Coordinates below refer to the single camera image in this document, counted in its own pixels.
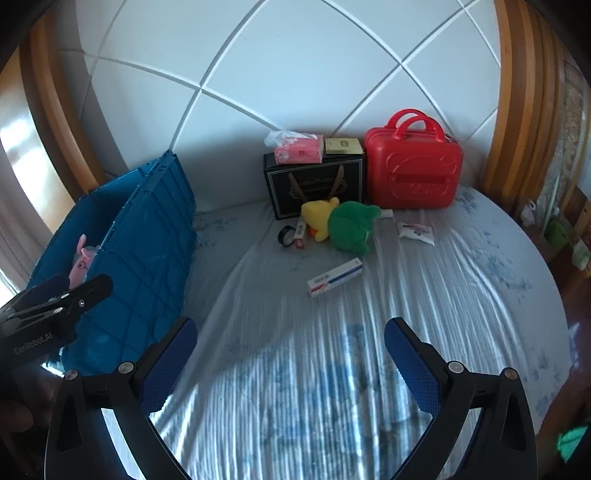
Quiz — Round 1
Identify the long white toothpaste box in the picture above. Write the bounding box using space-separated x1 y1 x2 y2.
307 258 364 299

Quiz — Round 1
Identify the bed with blue floral sheet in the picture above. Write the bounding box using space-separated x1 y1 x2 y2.
99 182 566 480

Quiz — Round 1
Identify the white padded headboard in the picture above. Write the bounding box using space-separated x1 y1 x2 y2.
58 0 504 215

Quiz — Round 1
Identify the person's left hand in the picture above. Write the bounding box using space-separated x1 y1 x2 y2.
0 399 40 435

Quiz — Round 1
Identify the pink pig plush toy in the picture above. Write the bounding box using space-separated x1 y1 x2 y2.
69 234 100 284

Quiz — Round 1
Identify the white pocket tissue packet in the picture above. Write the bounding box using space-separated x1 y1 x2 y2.
397 222 435 244

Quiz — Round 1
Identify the gold flat box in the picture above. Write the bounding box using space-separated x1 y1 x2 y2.
324 137 362 157

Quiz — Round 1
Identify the red hard-shell suitcase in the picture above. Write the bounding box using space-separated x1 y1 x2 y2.
364 109 464 210

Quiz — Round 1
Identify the blue plastic crate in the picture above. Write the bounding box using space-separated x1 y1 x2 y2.
25 148 199 377

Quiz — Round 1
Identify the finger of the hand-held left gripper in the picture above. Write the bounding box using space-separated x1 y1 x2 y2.
0 274 114 329

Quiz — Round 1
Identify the green bin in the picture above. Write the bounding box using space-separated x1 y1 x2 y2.
545 217 573 250

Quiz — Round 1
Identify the wooden headboard pillar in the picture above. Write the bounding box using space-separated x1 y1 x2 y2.
480 0 564 215
18 9 121 204

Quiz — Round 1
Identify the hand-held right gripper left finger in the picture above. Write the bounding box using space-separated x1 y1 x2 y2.
45 316 198 480

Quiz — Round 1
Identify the pink tissue pack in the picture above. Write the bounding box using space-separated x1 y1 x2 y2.
264 130 324 165

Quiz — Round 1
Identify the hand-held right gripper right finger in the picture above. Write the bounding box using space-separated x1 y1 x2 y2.
384 316 539 480

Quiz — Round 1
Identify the black cardboard box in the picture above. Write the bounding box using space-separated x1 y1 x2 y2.
263 151 369 220

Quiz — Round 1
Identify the yellow and green plush toy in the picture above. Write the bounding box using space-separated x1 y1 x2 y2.
300 197 382 255

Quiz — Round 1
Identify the green plastic bag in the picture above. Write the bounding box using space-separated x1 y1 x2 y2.
556 425 591 464

